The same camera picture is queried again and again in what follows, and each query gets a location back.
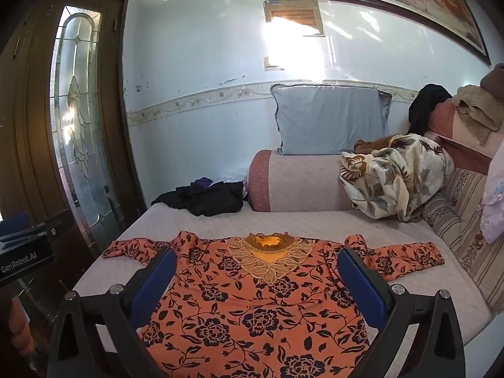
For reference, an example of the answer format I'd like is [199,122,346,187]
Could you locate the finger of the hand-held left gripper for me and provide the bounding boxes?
[0,208,75,249]
[0,212,29,234]

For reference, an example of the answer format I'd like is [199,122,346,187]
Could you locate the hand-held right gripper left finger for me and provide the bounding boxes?
[47,246,179,378]

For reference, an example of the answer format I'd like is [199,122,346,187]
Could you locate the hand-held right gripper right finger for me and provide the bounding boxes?
[336,246,465,378]

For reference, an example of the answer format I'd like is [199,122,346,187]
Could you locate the orange floral shirt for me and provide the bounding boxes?
[101,230,445,378]

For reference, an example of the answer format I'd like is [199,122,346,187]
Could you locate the black clothes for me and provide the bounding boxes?
[152,181,245,217]

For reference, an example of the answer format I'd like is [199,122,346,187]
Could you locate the person's left hand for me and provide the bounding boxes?
[7,295,37,359]

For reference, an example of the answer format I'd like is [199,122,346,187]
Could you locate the pink quilted sofa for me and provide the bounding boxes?
[73,96,504,367]

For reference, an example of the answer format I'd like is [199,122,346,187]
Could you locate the wooden stained glass door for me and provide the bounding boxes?
[0,0,144,324]

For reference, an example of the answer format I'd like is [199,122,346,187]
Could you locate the cream floral blanket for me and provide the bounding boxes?
[339,134,455,221]

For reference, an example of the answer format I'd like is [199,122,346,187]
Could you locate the striped cushion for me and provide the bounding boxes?
[421,167,504,312]

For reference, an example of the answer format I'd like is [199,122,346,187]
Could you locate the clear plastic bag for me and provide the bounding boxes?
[213,167,250,198]

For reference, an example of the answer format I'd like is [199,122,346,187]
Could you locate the brown cloth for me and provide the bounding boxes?
[353,134,399,154]

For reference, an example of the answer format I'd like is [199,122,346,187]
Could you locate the pink flowered pillow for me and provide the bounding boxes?
[480,153,504,245]

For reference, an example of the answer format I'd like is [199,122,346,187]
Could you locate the blue pillow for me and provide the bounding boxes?
[271,83,392,156]

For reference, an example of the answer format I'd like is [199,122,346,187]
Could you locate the black garment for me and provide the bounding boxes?
[407,84,453,136]

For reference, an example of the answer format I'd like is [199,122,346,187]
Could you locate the beige fleece towel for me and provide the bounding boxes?
[451,84,504,146]

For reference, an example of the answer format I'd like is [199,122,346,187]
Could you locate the dark brown blanket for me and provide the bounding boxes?
[479,63,504,91]

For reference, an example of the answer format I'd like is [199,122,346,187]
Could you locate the wall panel box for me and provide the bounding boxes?
[263,0,325,38]

